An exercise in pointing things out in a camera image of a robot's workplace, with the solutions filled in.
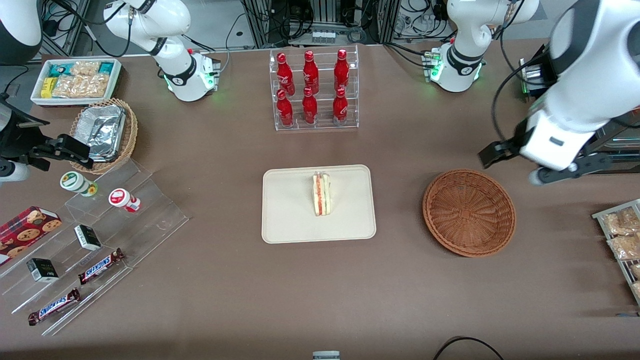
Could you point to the black food warmer cabinet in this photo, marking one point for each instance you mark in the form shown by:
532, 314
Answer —
531, 80

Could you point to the red lid yogurt cup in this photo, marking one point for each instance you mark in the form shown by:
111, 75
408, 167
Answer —
120, 197

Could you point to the grey terminal block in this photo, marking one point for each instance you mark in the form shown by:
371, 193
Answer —
323, 37

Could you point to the clear acrylic stepped stand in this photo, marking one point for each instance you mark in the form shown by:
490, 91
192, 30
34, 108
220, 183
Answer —
150, 220

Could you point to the red cola bottle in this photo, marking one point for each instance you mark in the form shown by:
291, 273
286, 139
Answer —
285, 111
310, 109
285, 75
340, 109
341, 72
310, 74

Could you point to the brown round wicker basket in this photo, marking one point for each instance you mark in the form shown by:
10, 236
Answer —
465, 185

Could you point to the light tan wicker basket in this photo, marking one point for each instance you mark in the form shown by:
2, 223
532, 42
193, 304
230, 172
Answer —
131, 135

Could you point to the small grey box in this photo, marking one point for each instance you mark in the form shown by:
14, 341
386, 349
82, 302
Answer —
326, 356

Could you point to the yellow snack packet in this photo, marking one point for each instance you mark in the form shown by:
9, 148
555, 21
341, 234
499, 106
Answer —
47, 87

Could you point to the clear snack bag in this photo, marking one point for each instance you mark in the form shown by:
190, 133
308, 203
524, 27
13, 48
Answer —
636, 271
620, 222
637, 290
625, 247

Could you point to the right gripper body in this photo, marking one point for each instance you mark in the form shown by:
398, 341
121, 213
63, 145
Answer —
17, 141

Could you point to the white rectangular snack bin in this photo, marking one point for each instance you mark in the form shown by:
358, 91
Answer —
35, 97

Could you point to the teal snack packet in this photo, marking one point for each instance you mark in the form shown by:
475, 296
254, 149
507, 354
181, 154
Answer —
106, 68
59, 70

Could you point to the brown Snickers bar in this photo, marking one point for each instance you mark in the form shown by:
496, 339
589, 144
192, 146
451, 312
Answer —
54, 306
100, 266

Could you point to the green lid yogurt cup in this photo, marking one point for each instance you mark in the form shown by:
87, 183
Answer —
74, 181

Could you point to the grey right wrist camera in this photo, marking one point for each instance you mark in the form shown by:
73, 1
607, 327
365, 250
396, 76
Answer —
12, 171

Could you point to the clear cracker bag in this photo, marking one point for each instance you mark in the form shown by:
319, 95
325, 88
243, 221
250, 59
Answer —
85, 69
80, 86

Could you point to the small black carton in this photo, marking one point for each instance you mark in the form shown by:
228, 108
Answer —
88, 237
42, 270

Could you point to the aluminium frame rack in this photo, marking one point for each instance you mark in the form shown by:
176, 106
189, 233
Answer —
260, 22

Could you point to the red tartan cookie box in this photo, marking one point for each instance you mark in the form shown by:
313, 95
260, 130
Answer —
25, 232

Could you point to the aluminium foil container stack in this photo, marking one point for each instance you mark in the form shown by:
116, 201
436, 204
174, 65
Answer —
102, 130

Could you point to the triangular sandwich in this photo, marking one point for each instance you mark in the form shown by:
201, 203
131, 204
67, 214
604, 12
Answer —
322, 195

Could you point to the beige rectangular tray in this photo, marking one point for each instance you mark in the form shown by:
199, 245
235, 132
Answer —
285, 210

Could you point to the clear acrylic bottle rack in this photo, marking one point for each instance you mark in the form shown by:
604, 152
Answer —
326, 102

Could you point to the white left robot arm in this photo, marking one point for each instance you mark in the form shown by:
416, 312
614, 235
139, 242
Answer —
467, 30

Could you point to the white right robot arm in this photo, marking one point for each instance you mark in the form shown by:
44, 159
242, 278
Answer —
175, 75

